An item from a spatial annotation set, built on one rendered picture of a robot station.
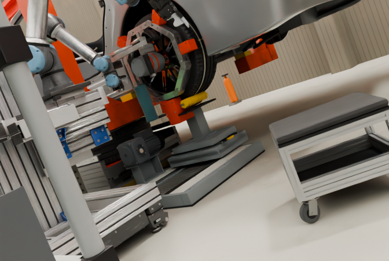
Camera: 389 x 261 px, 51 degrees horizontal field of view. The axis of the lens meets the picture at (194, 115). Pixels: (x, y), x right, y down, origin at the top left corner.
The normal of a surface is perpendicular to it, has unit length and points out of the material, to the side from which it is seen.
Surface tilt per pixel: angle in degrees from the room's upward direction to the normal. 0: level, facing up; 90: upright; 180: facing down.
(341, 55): 90
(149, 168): 90
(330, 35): 90
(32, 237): 90
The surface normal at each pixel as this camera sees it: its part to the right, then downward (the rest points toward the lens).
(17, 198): 0.71, -0.22
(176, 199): -0.60, 0.30
